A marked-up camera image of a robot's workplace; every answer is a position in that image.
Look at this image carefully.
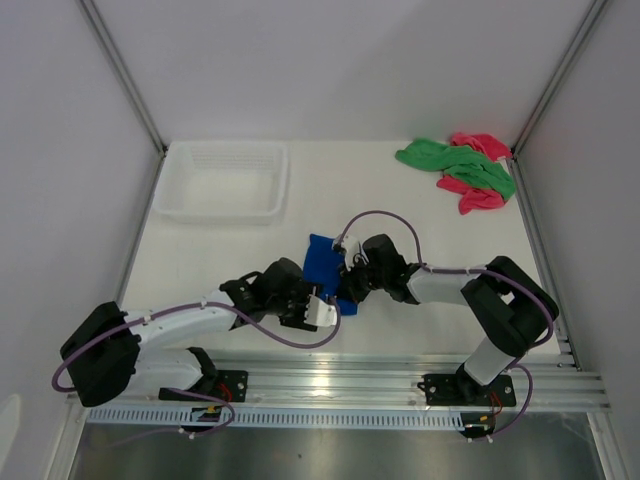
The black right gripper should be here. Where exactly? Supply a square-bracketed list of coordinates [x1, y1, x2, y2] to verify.
[335, 254, 388, 304]

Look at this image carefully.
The blue towel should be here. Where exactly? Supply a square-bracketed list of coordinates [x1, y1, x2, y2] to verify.
[302, 234, 358, 316]

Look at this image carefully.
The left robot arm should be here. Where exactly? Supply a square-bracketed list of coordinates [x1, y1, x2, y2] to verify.
[56, 258, 338, 407]

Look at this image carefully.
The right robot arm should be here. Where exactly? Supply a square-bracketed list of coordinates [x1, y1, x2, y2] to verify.
[333, 234, 559, 404]

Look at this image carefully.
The white plastic basket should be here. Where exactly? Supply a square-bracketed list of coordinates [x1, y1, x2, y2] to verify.
[152, 140, 290, 226]

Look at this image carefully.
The pink towel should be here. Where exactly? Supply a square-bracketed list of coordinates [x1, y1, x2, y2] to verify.
[436, 132, 511, 215]

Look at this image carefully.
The green towel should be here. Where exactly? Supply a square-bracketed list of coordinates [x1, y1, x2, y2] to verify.
[395, 138, 516, 201]

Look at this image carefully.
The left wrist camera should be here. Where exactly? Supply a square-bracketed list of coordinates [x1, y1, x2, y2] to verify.
[304, 296, 338, 328]

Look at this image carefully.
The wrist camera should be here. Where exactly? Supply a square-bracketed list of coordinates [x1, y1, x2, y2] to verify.
[332, 234, 361, 270]
[304, 296, 338, 328]

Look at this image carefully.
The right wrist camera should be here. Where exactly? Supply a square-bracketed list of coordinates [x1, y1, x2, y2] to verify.
[332, 234, 361, 270]

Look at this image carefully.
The aluminium front rail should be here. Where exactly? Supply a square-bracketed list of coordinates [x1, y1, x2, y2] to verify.
[67, 352, 611, 414]

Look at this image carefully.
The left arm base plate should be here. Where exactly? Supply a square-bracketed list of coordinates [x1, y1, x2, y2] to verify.
[158, 370, 249, 403]

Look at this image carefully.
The slotted cable duct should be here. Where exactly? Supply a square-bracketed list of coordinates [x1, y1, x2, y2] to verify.
[87, 405, 464, 431]

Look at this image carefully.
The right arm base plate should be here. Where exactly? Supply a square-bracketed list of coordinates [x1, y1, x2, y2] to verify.
[417, 373, 516, 407]

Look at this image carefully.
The aluminium frame rail right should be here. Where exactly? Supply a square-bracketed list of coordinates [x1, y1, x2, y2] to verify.
[507, 158, 583, 371]

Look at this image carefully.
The aluminium frame post left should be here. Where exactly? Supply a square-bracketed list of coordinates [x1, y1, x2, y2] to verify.
[75, 0, 167, 156]

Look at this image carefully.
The aluminium frame post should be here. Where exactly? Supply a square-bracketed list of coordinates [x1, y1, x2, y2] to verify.
[75, 0, 167, 156]
[511, 0, 612, 158]

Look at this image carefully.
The aluminium frame post right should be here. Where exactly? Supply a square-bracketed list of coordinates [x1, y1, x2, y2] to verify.
[511, 0, 612, 158]

